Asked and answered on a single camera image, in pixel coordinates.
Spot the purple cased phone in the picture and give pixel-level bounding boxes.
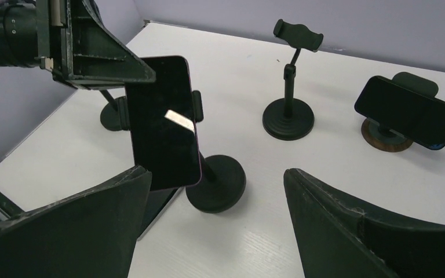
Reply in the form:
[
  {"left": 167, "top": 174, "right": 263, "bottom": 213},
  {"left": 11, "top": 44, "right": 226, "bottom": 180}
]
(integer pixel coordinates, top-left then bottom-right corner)
[{"left": 125, "top": 56, "right": 202, "bottom": 191}]

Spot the brown-base small phone stand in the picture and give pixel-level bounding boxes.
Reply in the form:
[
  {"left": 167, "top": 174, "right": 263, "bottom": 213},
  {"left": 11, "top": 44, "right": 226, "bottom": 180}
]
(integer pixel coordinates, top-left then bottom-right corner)
[{"left": 354, "top": 72, "right": 439, "bottom": 153}]

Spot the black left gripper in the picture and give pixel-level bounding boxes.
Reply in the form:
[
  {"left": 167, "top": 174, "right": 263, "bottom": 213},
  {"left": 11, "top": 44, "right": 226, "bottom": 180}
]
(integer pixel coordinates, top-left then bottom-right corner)
[{"left": 0, "top": 1, "right": 156, "bottom": 90}]

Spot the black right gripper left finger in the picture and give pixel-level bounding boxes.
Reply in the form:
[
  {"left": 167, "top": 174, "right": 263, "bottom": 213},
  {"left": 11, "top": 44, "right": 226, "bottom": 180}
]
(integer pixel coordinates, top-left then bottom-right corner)
[{"left": 0, "top": 166, "right": 152, "bottom": 277}]

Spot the black ball-joint phone stand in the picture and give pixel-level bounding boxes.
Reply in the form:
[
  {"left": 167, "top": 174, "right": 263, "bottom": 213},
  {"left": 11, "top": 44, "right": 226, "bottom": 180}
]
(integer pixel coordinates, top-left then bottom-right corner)
[{"left": 115, "top": 90, "right": 247, "bottom": 214}]

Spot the silver-edged black phone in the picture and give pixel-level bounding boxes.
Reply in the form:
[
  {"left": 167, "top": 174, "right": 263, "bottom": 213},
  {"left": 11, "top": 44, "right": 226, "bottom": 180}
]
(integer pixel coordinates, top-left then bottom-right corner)
[{"left": 137, "top": 188, "right": 182, "bottom": 241}]

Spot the black round-base phone stand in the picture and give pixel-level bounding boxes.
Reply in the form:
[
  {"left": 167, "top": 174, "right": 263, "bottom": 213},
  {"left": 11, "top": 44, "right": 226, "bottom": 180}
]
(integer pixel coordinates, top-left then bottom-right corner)
[{"left": 262, "top": 19, "right": 324, "bottom": 141}]

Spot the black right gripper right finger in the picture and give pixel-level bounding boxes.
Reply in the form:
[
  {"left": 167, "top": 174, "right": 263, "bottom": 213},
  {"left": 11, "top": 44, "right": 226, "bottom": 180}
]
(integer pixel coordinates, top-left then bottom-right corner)
[{"left": 283, "top": 168, "right": 445, "bottom": 277}]

